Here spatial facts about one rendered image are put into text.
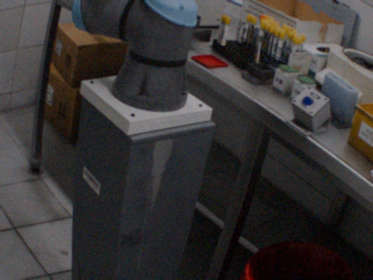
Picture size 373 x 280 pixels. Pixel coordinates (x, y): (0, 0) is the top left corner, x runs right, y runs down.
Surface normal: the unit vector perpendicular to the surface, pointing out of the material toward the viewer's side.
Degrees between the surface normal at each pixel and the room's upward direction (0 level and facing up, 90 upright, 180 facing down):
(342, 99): 90
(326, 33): 92
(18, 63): 90
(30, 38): 90
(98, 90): 1
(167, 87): 72
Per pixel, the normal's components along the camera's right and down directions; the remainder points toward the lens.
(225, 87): -0.77, 0.15
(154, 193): 0.61, 0.46
